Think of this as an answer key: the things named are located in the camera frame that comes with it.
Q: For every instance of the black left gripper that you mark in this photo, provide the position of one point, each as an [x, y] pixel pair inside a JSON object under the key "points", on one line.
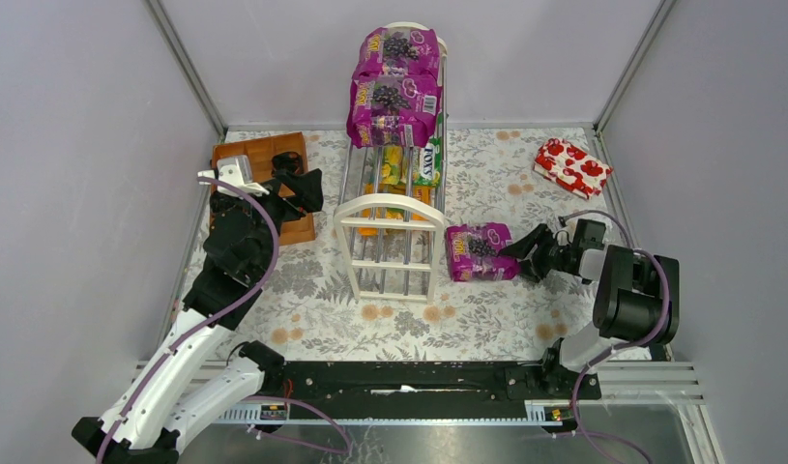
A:
{"points": [[281, 196]]}

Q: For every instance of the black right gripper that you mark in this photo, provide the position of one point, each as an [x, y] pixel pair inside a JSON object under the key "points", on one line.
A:
{"points": [[546, 255]]}

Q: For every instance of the purple grape candy bag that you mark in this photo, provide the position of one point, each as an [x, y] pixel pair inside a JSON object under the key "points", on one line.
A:
{"points": [[388, 110], [473, 252], [399, 51]]}

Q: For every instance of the yellow green candy bag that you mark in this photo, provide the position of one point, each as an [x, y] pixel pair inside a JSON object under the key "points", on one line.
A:
{"points": [[422, 167]]}

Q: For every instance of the purple grape candy bag front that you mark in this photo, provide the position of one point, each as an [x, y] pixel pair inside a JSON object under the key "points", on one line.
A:
{"points": [[388, 110]]}

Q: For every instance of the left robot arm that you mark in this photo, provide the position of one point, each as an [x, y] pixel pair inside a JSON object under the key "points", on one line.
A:
{"points": [[154, 420]]}

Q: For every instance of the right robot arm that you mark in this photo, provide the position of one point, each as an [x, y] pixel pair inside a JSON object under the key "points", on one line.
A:
{"points": [[636, 305]]}

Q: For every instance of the cream and metal shelf rack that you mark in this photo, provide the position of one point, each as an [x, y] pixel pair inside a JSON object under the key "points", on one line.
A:
{"points": [[391, 236]]}

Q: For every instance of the brown wooden compartment tray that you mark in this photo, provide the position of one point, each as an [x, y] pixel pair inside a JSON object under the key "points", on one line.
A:
{"points": [[260, 152]]}

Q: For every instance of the red white heart bag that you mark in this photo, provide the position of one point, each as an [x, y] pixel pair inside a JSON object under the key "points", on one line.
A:
{"points": [[571, 168]]}

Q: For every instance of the floral table mat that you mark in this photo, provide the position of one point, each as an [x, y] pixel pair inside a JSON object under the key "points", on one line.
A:
{"points": [[308, 311]]}

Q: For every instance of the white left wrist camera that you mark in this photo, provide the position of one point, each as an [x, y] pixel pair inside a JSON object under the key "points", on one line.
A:
{"points": [[235, 171]]}

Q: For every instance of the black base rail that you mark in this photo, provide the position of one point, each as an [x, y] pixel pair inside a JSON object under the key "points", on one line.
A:
{"points": [[454, 391]]}

